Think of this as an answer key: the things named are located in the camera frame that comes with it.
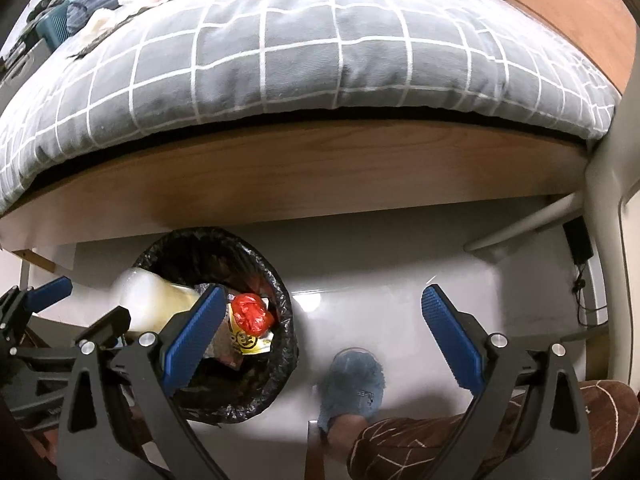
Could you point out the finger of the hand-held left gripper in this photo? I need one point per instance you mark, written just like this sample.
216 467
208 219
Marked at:
50 291
107 325

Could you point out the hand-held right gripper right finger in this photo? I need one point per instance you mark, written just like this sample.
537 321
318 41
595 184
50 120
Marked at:
450 335

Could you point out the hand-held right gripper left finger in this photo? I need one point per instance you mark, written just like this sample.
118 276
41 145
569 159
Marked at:
192 340

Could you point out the milky white plastic bottle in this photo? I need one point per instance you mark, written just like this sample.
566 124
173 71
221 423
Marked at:
150 300

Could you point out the yellow snack packet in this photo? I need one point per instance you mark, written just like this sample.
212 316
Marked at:
247 344

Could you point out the red plastic bag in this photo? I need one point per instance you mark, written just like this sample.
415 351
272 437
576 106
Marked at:
250 312

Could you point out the round bin with black liner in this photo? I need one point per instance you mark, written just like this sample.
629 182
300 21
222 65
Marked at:
200 250

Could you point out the blue fluffy slipper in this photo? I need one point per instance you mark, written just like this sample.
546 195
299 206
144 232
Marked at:
352 385

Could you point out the person's right leg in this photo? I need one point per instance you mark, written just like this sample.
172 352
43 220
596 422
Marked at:
400 445

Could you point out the black power adapter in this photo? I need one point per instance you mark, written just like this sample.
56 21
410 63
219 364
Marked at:
577 240

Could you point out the dark wooden chair leg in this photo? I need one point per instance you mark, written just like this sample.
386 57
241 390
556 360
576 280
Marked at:
316 452

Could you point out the grey case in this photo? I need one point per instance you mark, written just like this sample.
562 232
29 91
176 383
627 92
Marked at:
30 57

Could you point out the teal box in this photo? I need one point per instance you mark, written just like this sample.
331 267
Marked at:
55 27

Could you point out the grey plaid quilt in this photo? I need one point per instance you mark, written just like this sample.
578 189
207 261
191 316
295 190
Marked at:
350 50

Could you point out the brown wooden board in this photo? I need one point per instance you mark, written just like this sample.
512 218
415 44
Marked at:
565 5

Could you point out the wooden bed frame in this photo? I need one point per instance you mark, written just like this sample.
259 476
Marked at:
300 175

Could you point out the white metal bed post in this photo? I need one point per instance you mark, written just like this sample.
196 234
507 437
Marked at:
605 185

